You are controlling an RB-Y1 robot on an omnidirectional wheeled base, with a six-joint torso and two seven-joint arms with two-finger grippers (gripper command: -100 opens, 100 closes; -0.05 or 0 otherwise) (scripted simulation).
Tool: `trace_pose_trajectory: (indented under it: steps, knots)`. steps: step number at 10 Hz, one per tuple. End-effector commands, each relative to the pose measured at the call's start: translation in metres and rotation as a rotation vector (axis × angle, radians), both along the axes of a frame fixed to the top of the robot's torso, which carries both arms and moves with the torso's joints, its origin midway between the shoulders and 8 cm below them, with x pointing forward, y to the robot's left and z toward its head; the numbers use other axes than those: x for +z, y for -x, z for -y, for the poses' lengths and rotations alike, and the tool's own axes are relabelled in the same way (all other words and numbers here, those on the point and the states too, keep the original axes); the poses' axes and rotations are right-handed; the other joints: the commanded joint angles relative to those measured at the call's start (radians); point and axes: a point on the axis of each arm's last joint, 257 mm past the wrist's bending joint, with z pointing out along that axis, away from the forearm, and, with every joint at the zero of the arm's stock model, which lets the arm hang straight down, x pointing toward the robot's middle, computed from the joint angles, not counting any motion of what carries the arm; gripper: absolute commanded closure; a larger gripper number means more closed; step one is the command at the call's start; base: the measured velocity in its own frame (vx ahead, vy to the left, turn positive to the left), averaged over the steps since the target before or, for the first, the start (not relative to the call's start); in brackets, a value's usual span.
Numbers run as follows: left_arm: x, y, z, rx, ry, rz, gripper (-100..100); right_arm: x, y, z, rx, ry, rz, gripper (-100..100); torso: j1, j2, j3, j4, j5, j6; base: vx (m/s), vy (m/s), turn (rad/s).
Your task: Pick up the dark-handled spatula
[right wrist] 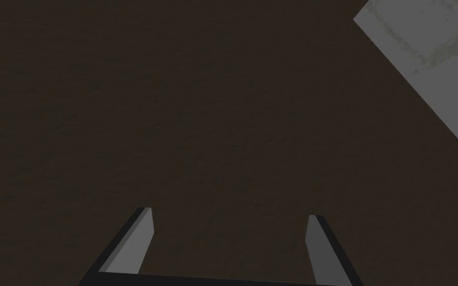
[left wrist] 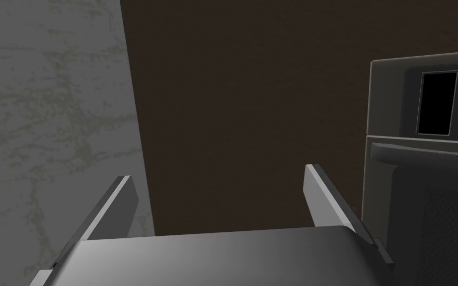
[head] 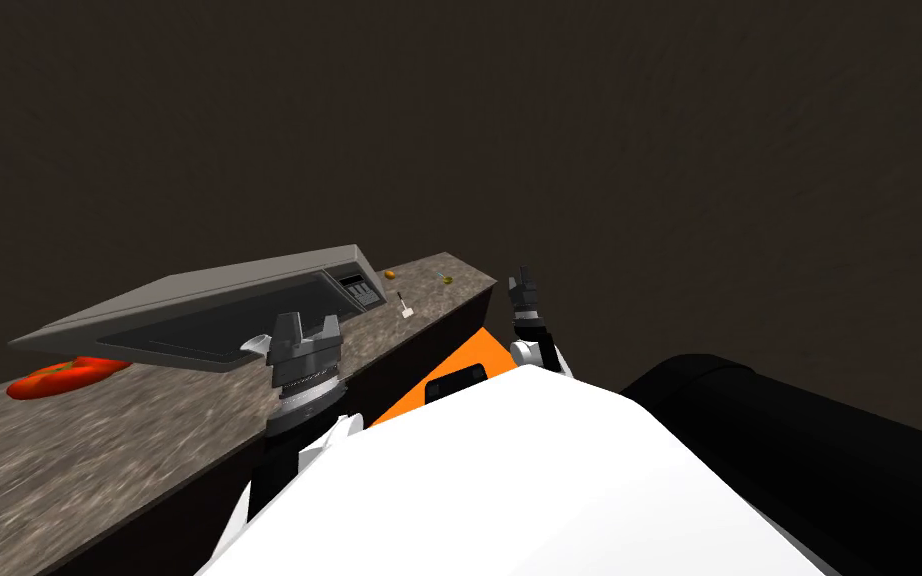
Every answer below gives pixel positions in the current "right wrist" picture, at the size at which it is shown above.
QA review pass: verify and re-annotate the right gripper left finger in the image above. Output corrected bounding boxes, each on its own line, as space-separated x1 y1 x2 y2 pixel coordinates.
87 207 155 275

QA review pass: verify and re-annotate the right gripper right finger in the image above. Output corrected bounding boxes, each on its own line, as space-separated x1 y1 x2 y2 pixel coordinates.
305 214 364 286

